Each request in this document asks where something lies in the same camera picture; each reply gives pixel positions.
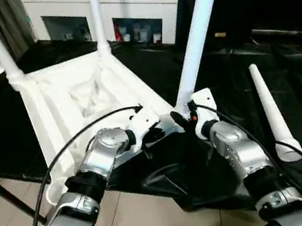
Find white plastic table top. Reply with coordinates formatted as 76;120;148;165
4;38;196;210

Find black shiny mat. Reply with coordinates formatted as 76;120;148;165
0;3;302;226

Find small red packet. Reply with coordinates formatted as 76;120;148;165
114;23;124;41

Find white glass-door cabinet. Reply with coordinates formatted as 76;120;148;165
22;0;189;65

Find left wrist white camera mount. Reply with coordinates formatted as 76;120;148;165
123;102;165;155

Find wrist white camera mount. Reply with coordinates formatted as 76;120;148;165
123;102;165;155
186;87;222;141

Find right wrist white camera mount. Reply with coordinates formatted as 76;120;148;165
186;87;222;141

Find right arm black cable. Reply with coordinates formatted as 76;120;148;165
187;87;302;226

